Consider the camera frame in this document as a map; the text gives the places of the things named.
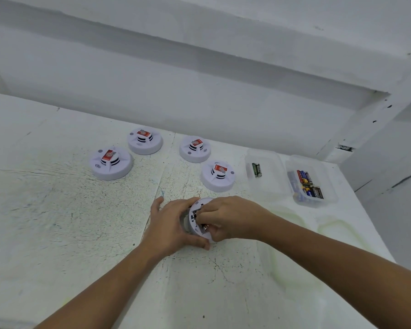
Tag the person's right hand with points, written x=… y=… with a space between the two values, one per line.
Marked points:
x=239 y=219

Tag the person's left hand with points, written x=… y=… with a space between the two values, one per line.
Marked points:
x=164 y=229

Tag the person's right fingers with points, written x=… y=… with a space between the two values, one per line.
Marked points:
x=207 y=215

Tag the person's left little finger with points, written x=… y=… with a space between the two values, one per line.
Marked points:
x=157 y=205

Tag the person's left thumb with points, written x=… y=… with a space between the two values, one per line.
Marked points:
x=197 y=242

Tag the white smoke detector back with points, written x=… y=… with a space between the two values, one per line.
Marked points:
x=194 y=219

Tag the person's left forearm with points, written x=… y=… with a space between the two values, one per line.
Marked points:
x=106 y=291

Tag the person's right forearm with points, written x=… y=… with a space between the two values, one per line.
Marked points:
x=346 y=270

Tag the white smoke detector red label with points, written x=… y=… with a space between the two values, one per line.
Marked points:
x=150 y=147
x=215 y=184
x=118 y=171
x=191 y=155

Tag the green battery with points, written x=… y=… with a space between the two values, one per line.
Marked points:
x=254 y=170
x=259 y=169

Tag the clear plastic box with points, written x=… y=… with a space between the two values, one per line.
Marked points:
x=323 y=174
x=269 y=183

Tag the pile of assorted batteries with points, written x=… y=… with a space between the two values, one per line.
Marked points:
x=308 y=184

